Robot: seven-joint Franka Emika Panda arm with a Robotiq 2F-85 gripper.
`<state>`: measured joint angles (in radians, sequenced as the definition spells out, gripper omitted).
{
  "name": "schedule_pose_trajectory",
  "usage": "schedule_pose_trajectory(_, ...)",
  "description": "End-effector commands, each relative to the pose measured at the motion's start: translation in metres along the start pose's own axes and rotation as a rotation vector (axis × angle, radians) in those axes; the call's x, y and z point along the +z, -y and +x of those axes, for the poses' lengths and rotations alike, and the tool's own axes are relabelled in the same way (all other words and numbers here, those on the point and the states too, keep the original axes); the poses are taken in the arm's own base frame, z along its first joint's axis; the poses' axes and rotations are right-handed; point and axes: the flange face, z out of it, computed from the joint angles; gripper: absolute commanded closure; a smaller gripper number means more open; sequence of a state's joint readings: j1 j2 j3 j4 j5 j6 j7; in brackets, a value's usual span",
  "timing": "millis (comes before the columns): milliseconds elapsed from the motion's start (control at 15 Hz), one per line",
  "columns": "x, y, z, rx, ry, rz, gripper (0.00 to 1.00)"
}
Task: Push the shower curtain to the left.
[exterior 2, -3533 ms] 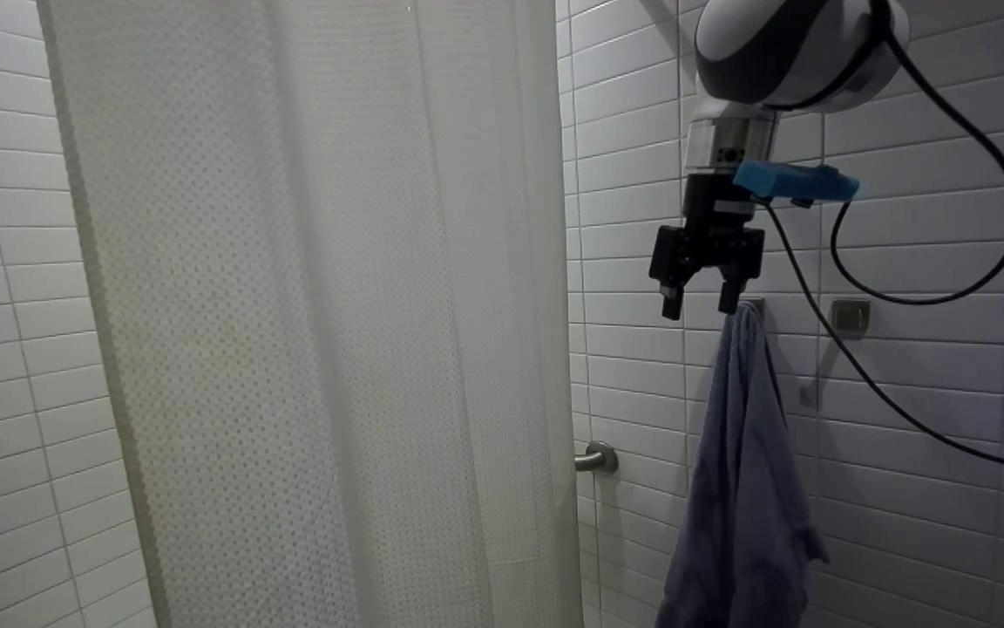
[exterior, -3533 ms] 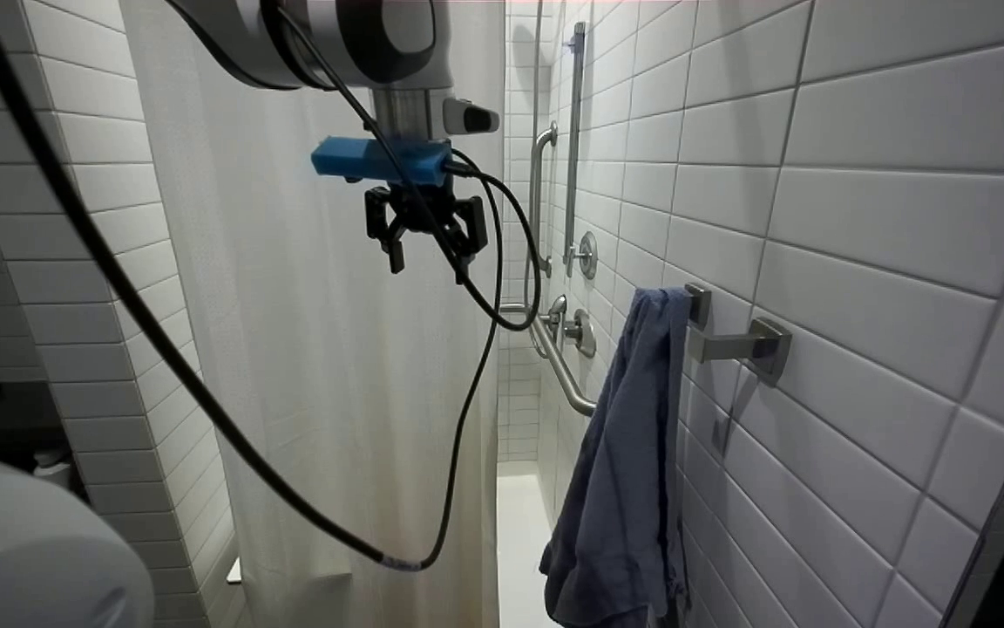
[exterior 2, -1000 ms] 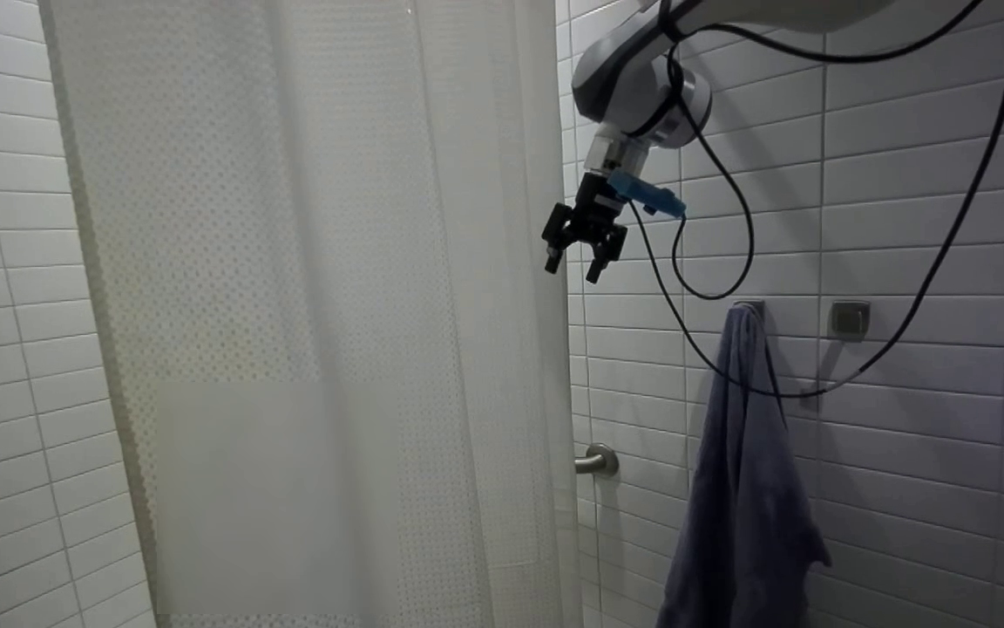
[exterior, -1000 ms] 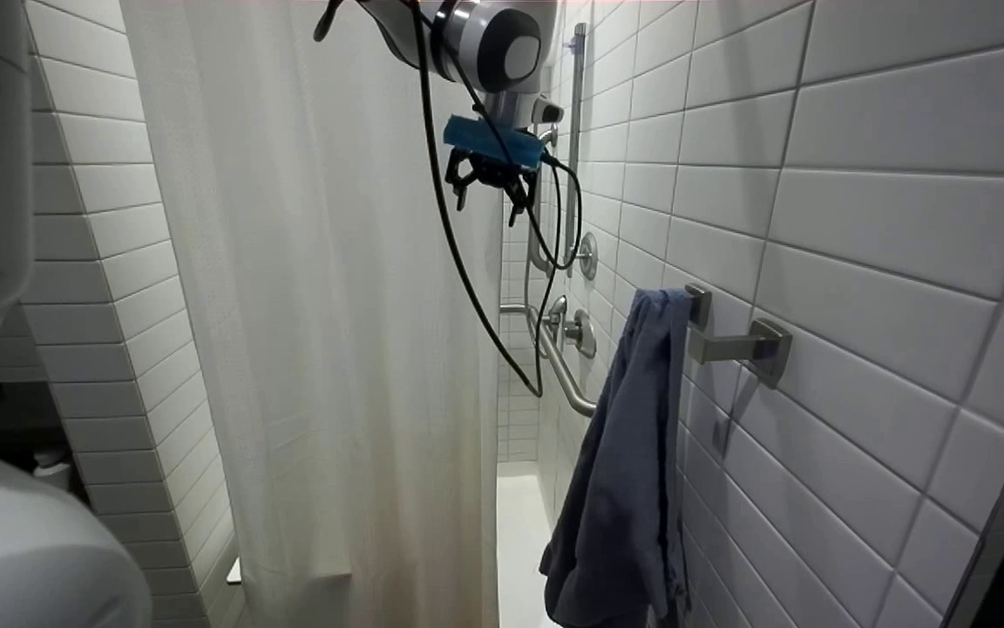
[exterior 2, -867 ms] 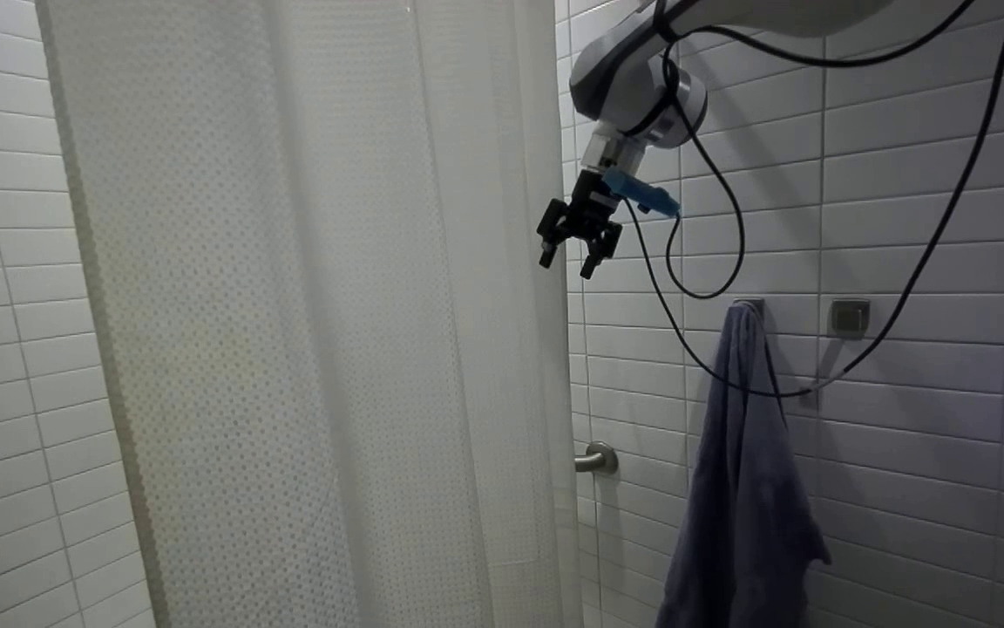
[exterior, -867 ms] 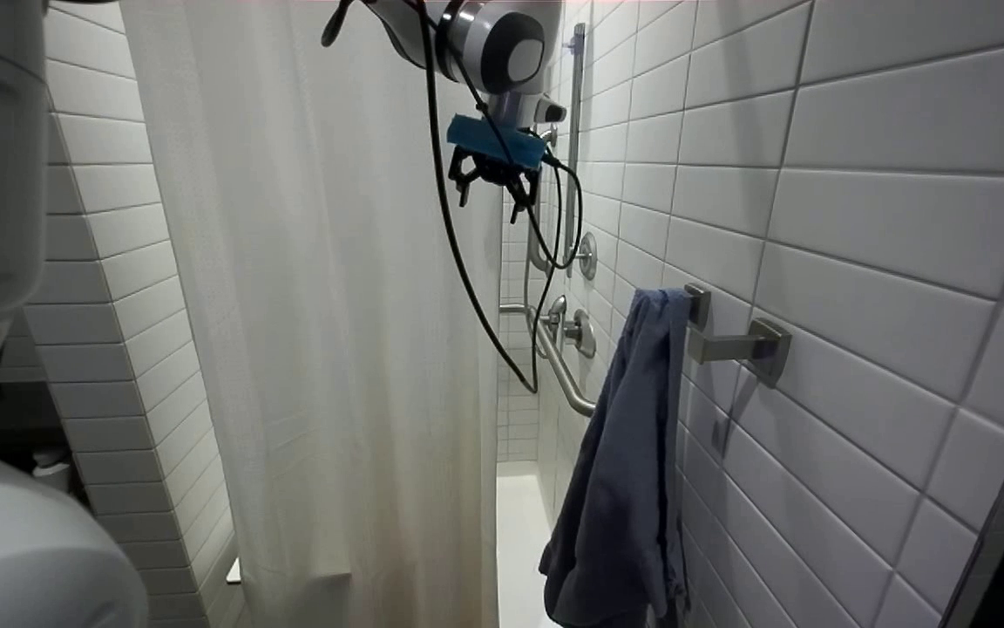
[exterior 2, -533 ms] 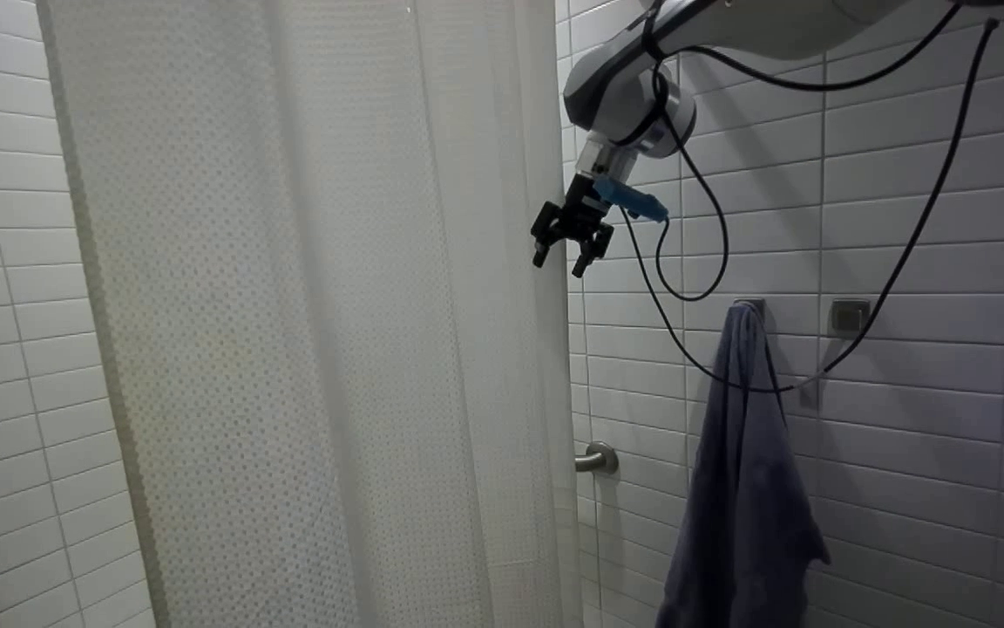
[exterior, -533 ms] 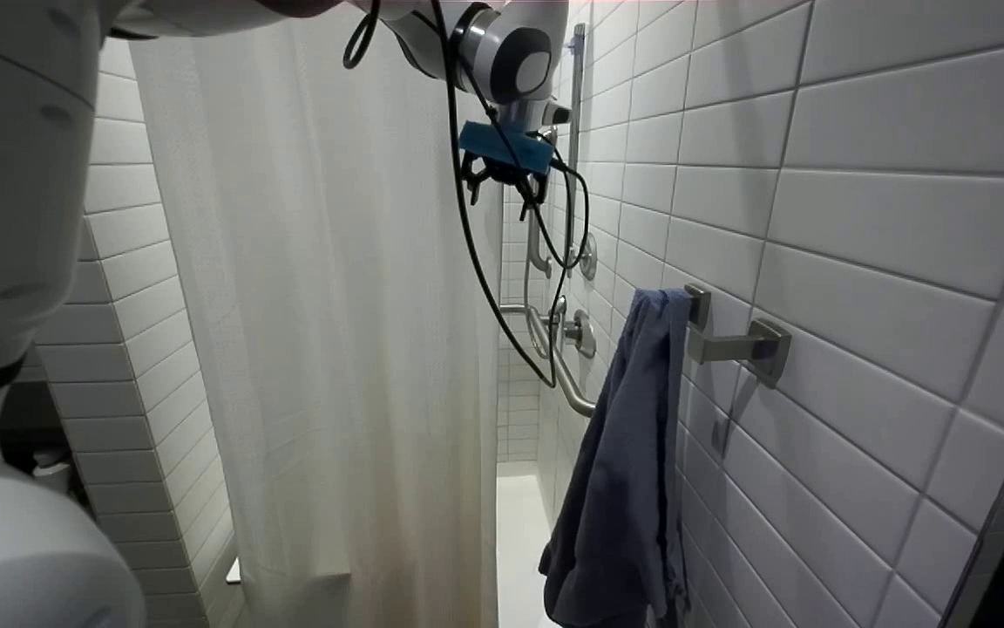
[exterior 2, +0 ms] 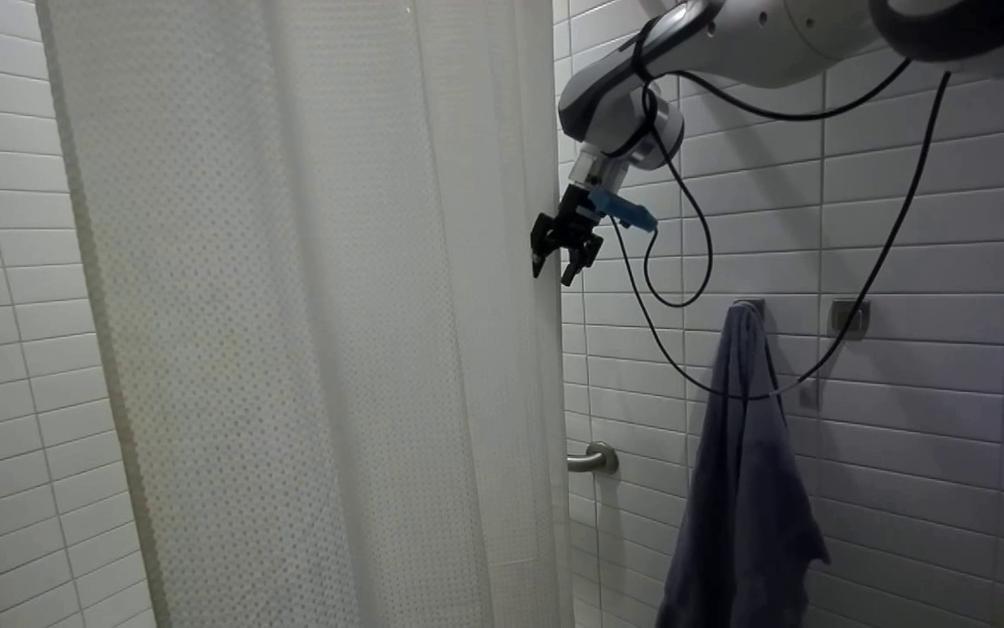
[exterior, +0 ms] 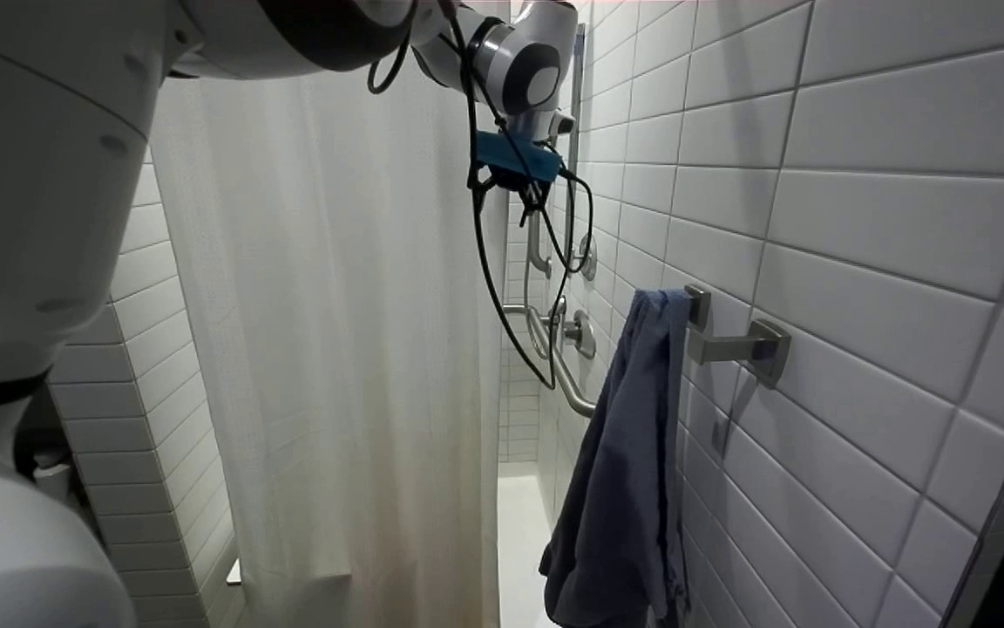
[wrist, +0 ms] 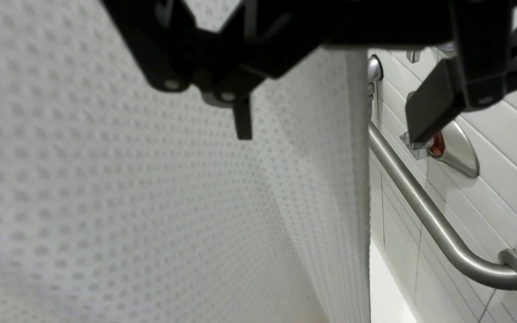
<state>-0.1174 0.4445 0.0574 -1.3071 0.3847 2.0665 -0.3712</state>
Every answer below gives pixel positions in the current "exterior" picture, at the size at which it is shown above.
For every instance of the short upright grab bar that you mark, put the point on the short upright grab bar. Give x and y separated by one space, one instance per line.
539 258

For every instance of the white shower curtain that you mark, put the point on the white shower curtain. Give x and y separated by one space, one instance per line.
329 351

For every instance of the blue hanging towel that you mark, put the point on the blue hanging towel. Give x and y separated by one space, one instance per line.
626 466

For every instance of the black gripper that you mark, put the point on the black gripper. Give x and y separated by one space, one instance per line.
532 202

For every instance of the round chrome shower knob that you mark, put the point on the round chrome shower knob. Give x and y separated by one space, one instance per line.
589 263

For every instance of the long metal grab bar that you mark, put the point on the long metal grab bar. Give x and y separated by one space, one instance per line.
567 384

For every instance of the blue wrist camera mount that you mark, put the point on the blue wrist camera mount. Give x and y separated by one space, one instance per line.
514 160

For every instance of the white bathtub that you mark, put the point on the white bathtub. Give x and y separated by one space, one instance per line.
522 547

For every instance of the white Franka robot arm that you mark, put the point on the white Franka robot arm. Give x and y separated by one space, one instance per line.
37 177

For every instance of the metal shower slide bar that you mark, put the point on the metal shower slide bar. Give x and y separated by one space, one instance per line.
581 73

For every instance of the metal towel bar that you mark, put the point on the metal towel bar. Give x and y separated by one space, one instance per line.
767 348

